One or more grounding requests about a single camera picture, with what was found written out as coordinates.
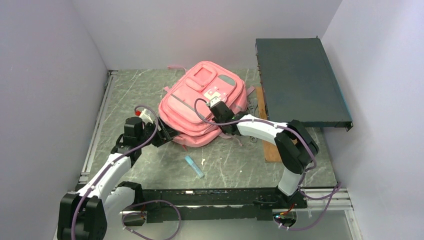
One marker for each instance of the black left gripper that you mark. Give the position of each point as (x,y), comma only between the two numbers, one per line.
(165,134)

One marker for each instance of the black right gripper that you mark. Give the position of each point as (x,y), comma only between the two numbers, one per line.
(224,132)

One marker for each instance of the pink student backpack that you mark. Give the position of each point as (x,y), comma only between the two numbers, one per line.
(184,107)

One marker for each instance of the light blue eraser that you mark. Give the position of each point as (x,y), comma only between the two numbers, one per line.
(194,166)

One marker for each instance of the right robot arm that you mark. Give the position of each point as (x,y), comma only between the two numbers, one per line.
(295,145)

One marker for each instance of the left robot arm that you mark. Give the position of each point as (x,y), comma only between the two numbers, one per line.
(84,215)

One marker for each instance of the wooden board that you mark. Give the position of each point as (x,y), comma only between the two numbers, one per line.
(271,154)

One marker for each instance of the dark green metal box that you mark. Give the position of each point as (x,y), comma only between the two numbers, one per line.
(298,83)

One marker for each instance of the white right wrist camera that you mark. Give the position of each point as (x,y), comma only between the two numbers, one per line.
(214,101)

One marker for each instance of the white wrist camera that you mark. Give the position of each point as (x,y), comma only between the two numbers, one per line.
(214,101)
(146,116)

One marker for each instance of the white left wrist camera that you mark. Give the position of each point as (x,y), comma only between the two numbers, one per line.
(146,116)

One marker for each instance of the red handled wrench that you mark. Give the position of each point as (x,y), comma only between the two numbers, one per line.
(252,108)

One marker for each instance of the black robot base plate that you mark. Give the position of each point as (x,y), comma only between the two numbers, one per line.
(260,203)

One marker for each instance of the aluminium frame rail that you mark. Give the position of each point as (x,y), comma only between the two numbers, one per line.
(323,219)

